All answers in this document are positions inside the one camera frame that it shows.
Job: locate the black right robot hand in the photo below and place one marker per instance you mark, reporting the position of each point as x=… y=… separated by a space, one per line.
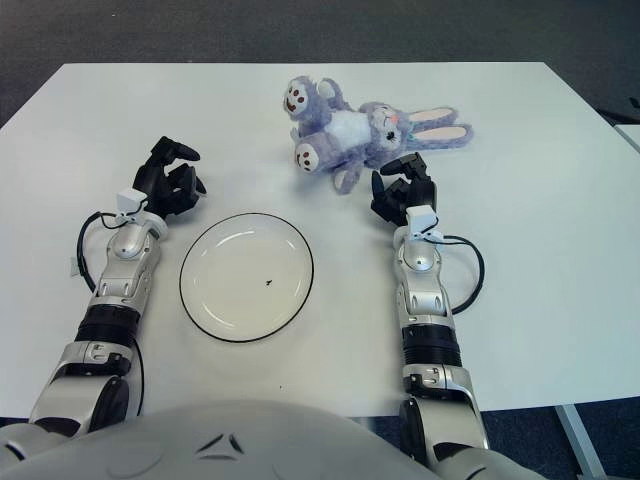
x=417 y=192

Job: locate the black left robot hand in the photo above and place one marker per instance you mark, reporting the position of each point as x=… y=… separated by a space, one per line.
x=155 y=185

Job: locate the purple plush bunny doll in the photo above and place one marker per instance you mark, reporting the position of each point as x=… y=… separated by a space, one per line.
x=350 y=127

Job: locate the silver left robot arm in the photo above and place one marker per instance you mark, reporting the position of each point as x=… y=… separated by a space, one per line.
x=120 y=280

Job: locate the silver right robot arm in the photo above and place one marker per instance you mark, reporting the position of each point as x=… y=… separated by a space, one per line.
x=425 y=290

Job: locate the white plate with black rim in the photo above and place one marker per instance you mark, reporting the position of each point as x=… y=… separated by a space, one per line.
x=240 y=280

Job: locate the white right wrist sensor box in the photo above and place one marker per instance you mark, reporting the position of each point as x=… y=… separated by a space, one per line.
x=420 y=217

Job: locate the white wrist sensor box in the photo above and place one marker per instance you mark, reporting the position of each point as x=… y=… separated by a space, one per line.
x=129 y=200
x=420 y=217

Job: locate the white left wrist sensor box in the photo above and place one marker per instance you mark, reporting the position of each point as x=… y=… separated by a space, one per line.
x=129 y=200

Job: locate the small white tape tag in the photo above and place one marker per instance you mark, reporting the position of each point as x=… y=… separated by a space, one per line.
x=74 y=267

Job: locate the white neighbouring table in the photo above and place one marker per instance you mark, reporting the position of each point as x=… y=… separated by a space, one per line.
x=631 y=137

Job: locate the grey robot torso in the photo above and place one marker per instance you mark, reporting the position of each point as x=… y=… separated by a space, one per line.
x=250 y=440

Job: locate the grey metal table leg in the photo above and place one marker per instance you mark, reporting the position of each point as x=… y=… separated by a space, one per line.
x=580 y=440

